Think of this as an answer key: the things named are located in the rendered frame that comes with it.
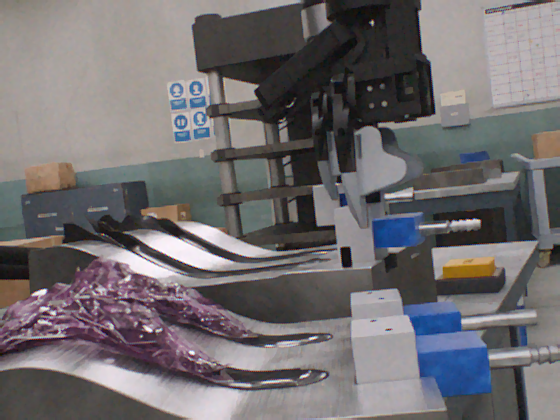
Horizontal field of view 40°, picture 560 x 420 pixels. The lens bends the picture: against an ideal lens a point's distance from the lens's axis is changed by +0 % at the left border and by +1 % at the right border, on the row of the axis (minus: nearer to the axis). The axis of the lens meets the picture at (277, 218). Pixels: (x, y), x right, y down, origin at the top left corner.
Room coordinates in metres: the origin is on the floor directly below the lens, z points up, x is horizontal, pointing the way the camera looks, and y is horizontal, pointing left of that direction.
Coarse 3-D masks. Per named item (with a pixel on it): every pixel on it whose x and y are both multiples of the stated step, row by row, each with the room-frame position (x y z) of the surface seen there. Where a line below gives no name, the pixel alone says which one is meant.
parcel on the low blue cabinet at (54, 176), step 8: (32, 168) 7.93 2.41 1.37; (40, 168) 7.89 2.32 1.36; (48, 168) 7.86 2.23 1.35; (56, 168) 7.84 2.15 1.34; (64, 168) 7.93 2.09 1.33; (72, 168) 8.08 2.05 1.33; (32, 176) 7.92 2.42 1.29; (40, 176) 7.88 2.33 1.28; (48, 176) 7.85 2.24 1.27; (56, 176) 7.84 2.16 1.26; (64, 176) 7.92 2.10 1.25; (72, 176) 8.05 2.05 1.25; (32, 184) 7.92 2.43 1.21; (40, 184) 7.89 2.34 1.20; (48, 184) 7.86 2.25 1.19; (56, 184) 7.84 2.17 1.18; (64, 184) 7.92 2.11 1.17; (72, 184) 8.04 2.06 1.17; (32, 192) 7.95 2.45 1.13; (40, 192) 8.01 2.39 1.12
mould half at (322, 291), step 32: (192, 224) 1.02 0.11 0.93; (32, 256) 0.82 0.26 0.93; (64, 256) 0.80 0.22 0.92; (96, 256) 0.79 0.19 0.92; (128, 256) 0.81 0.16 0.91; (192, 256) 0.88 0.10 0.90; (256, 256) 0.95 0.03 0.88; (320, 256) 0.81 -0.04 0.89; (416, 256) 0.84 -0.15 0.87; (32, 288) 0.82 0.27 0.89; (224, 288) 0.73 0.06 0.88; (256, 288) 0.72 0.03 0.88; (288, 288) 0.71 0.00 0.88; (320, 288) 0.70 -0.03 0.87; (352, 288) 0.68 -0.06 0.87; (384, 288) 0.71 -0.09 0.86; (416, 288) 0.82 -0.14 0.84; (256, 320) 0.72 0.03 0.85; (288, 320) 0.71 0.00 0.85
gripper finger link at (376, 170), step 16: (368, 128) 0.71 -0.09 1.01; (368, 144) 0.71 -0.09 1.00; (368, 160) 0.71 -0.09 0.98; (384, 160) 0.70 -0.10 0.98; (400, 160) 0.70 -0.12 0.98; (352, 176) 0.70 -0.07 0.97; (368, 176) 0.71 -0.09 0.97; (384, 176) 0.70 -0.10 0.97; (400, 176) 0.69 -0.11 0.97; (352, 192) 0.71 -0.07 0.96; (368, 192) 0.70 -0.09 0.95; (352, 208) 0.71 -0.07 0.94
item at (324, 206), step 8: (336, 184) 1.04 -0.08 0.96; (320, 192) 1.05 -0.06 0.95; (336, 192) 1.04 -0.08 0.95; (344, 192) 1.06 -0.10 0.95; (408, 192) 1.02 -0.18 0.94; (320, 200) 1.05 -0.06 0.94; (328, 200) 1.04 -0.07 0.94; (336, 200) 1.04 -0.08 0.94; (344, 200) 1.04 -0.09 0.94; (392, 200) 1.03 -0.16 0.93; (400, 200) 1.02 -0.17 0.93; (408, 200) 1.02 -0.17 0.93; (320, 208) 1.05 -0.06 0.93; (328, 208) 1.04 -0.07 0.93; (320, 216) 1.05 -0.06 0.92; (328, 216) 1.04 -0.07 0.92; (320, 224) 1.05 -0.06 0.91; (328, 224) 1.04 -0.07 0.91
